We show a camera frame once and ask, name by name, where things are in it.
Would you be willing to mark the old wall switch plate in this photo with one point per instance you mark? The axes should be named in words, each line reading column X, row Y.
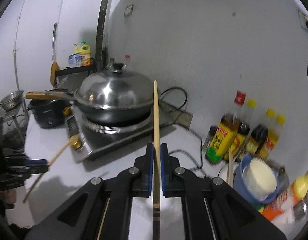
column 128, row 11

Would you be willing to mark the orange squeeze bottle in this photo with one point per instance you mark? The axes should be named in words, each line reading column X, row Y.
column 287, row 199

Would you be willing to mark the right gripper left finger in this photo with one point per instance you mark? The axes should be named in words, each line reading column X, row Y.
column 79, row 217

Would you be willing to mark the white cup in bowl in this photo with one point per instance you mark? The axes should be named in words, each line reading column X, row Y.
column 259, row 178

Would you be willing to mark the black wire shelf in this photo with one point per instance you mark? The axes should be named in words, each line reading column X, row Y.
column 72, row 78

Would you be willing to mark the stainless steel wok lid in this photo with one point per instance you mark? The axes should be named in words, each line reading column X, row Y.
column 116, row 87

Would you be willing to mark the yellow cap dark sauce bottle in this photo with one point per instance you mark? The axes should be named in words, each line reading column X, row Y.
column 243, row 129

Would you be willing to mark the wall socket with plug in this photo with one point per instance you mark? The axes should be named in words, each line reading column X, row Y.
column 303, row 20

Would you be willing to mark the yellow detergent jug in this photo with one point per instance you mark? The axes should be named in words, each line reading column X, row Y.
column 85, row 52

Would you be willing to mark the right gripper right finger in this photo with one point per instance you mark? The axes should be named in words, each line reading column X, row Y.
column 212, row 209

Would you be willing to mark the yellow cap amber bottle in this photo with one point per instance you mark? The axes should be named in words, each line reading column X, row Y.
column 274, row 132

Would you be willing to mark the blue bowl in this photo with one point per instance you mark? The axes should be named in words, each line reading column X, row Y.
column 241, row 188

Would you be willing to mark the red cap clear bottle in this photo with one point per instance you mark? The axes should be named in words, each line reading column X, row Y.
column 127, row 63

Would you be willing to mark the silver induction cooker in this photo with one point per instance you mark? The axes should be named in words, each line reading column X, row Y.
column 96, row 140

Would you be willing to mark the yellow hanging cloth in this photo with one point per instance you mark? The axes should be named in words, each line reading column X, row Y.
column 53, row 70

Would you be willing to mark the black wok with handle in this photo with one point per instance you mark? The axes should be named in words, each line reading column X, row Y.
column 97, row 113

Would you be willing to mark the brass cooker knob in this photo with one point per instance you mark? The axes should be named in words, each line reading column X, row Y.
column 75, row 142

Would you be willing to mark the blue white carton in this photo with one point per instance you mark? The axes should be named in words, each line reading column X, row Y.
column 75, row 60

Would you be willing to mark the yellow cap soy bottle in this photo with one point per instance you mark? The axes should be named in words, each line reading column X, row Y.
column 258, row 135

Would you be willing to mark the small dark spice jar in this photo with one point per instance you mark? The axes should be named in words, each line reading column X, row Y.
column 209, row 137

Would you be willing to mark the red cap sauce bottle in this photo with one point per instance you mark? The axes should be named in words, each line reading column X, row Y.
column 226, row 131

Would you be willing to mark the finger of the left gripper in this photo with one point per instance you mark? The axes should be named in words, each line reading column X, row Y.
column 36, row 166

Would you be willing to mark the steel colander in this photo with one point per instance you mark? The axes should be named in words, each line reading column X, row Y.
column 12, row 100

